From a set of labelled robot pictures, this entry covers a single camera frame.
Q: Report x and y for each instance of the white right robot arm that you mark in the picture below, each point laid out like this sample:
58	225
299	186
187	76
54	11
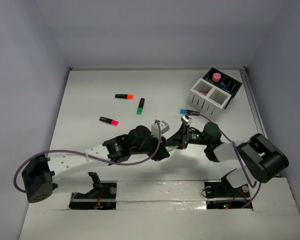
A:
259	159

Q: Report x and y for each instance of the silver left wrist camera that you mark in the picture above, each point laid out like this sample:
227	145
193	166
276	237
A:
162	126

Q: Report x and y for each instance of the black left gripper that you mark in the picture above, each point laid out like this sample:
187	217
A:
158	149

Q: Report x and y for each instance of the blue highlighter black body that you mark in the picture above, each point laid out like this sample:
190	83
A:
189	112

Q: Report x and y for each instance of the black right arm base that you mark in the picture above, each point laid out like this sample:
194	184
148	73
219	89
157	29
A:
223	189

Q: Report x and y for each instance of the white slotted organizer box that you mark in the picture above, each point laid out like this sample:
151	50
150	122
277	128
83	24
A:
210	105

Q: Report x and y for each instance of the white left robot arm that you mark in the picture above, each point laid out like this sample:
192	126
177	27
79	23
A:
61	171

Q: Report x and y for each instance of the black slotted organizer box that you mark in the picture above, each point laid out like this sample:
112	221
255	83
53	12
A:
232	84

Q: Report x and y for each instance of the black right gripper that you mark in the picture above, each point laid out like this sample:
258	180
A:
181	138

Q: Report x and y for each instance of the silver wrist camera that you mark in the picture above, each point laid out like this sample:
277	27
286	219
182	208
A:
162	126
186	119

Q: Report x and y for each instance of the green folding marker pen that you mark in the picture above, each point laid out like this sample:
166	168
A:
171	148

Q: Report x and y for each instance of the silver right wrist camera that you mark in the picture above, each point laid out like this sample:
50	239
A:
186	119

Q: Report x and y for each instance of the orange highlighter black body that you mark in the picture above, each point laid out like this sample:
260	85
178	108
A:
124	96

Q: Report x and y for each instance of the green highlighter black body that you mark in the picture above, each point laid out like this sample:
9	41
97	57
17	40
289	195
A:
140	106

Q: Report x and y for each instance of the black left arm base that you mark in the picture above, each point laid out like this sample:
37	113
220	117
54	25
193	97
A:
102	196

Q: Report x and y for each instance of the pink highlighter black body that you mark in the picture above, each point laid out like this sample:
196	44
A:
109	121

